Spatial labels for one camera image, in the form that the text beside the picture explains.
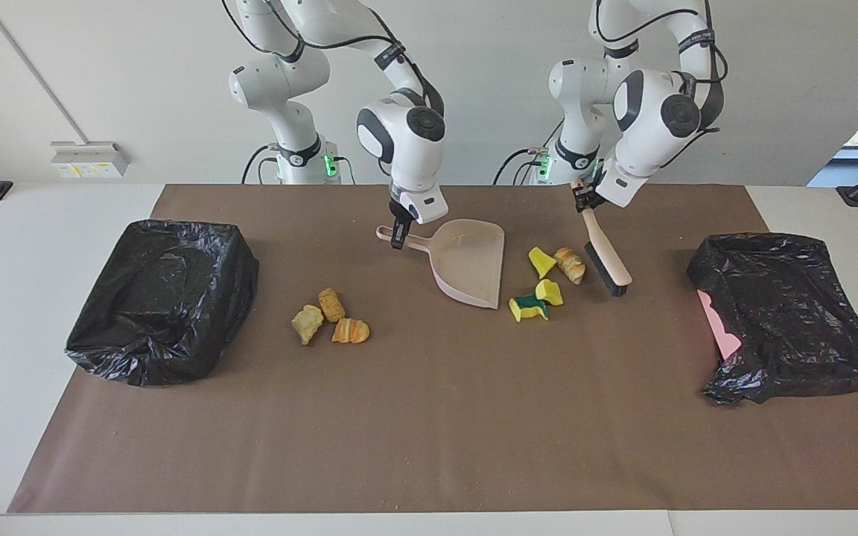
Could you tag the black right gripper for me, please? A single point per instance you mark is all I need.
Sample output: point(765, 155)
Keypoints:
point(402, 212)

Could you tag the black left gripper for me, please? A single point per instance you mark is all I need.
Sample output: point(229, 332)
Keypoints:
point(596, 179)

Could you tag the beige hand brush black bristles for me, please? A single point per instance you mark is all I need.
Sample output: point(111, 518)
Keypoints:
point(604, 249)

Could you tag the striped pale bread roll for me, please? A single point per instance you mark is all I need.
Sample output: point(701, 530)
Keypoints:
point(570, 265)

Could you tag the beige plastic dustpan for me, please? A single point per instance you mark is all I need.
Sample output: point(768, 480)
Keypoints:
point(470, 260)

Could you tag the yellow sponge piece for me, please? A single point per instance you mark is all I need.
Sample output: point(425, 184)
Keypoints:
point(541, 262)
point(550, 292)

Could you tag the brown speckled bread piece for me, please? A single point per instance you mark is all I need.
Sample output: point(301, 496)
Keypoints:
point(331, 304)

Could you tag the orange striped croissant piece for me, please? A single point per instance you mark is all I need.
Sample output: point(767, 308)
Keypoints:
point(351, 331)

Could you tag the yellow sponge with green pad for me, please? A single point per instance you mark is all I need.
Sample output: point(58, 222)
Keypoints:
point(527, 308)

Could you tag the pale green chip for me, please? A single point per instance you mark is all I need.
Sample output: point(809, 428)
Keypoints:
point(307, 324)

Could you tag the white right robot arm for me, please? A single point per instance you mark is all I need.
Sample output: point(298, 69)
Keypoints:
point(407, 141)

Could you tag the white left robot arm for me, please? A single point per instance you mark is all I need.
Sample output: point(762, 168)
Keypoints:
point(652, 112)

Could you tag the pink plastic bin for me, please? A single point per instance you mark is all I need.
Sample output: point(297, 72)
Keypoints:
point(719, 327)

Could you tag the black plastic trash bag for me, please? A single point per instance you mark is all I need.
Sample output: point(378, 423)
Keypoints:
point(786, 313)

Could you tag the black bag lined trash bin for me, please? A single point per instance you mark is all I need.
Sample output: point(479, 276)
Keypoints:
point(161, 298)

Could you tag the brown paper table mat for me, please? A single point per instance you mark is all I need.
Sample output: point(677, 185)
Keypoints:
point(429, 461)

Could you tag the white wall outlet box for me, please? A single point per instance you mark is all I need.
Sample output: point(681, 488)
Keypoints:
point(90, 158)

